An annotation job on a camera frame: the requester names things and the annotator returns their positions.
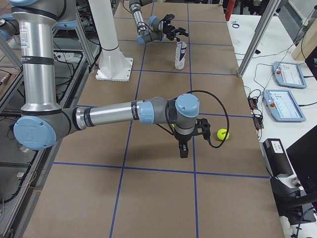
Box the white pedestal column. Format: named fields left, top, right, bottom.
left=89, top=0, right=133, bottom=81

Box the red cylinder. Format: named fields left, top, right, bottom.
left=225, top=0, right=236, bottom=21

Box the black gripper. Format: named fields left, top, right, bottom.
left=174, top=129, right=194, bottom=158
left=162, top=22, right=189, bottom=41

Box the yellow Wilson tennis ball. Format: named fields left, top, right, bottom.
left=216, top=128, right=230, bottom=141

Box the near teach pendant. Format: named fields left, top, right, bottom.
left=263, top=90, right=306, bottom=122

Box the teach pendant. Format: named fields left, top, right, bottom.
left=263, top=90, right=306, bottom=122
left=272, top=61, right=307, bottom=89

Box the clear tennis ball can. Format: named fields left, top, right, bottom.
left=175, top=42, right=187, bottom=70

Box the black monitor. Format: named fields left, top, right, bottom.
left=286, top=126, right=317, bottom=193

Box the far teach pendant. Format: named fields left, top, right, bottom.
left=272, top=61, right=307, bottom=89

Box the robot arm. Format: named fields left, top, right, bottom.
left=129, top=0, right=189, bottom=45
left=8, top=0, right=202, bottom=158

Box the small electronics board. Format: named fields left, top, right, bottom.
left=248, top=96, right=264, bottom=130

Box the black box with label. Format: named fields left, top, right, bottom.
left=262, top=138, right=293, bottom=178

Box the aluminium frame post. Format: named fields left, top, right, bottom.
left=237, top=0, right=281, bottom=78

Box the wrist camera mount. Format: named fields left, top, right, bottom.
left=163, top=14, right=175, bottom=24
left=195, top=119, right=211, bottom=141

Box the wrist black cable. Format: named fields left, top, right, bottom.
left=185, top=89, right=229, bottom=149

